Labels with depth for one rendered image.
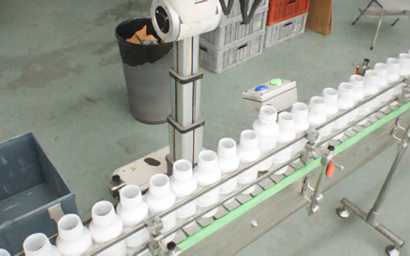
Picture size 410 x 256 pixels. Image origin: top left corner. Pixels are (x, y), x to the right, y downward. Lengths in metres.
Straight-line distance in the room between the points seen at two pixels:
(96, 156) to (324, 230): 1.43
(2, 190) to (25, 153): 0.14
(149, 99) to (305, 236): 1.30
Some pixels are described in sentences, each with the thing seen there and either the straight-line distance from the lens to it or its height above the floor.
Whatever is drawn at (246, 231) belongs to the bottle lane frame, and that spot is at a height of 0.89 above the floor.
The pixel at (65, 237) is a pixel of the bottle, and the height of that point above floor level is 1.15.
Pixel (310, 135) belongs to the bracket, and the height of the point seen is 1.12.
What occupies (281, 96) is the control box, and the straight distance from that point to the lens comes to 1.12.
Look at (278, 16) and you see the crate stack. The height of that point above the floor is 0.29.
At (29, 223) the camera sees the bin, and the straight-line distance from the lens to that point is 1.07.
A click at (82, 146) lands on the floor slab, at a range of 2.66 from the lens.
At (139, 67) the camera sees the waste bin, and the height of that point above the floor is 0.47.
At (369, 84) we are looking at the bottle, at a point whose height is 1.14.
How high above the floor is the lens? 1.70
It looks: 38 degrees down
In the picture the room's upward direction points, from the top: 3 degrees clockwise
